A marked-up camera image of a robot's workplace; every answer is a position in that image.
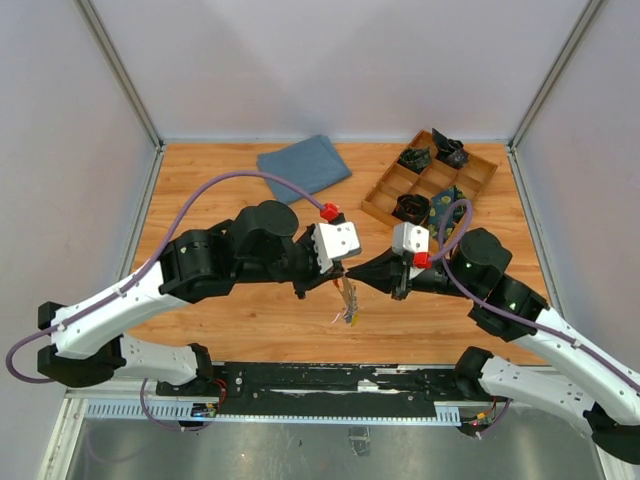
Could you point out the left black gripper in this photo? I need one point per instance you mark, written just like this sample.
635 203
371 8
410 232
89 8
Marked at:
317 278

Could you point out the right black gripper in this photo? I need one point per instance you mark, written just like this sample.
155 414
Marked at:
384 272

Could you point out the metal key organizer red handle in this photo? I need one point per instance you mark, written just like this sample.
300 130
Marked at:
348 292

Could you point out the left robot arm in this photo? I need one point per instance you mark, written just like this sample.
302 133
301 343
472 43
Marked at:
90 344

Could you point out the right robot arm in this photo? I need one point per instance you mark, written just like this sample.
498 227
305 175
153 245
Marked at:
594 392

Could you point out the black orange rolled tie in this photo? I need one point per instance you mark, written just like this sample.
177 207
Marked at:
413 208

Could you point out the blue yellow floral tie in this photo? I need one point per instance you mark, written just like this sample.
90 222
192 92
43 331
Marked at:
438 205

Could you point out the folded blue cloth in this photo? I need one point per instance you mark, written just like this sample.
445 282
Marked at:
312 164

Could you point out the wooden compartment tray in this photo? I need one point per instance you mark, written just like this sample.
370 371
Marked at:
380 202

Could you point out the dark green rolled tie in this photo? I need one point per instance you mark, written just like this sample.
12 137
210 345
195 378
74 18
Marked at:
415 159

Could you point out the dark navy rolled tie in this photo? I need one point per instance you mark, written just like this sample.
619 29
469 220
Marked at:
449 151

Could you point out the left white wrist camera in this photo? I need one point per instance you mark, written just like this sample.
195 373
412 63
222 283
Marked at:
334 243

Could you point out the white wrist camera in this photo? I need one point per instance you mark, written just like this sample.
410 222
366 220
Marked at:
334 243
409 238

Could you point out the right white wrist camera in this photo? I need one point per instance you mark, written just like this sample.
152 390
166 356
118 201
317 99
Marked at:
409 238

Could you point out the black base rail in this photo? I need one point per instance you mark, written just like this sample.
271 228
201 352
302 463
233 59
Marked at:
387 391

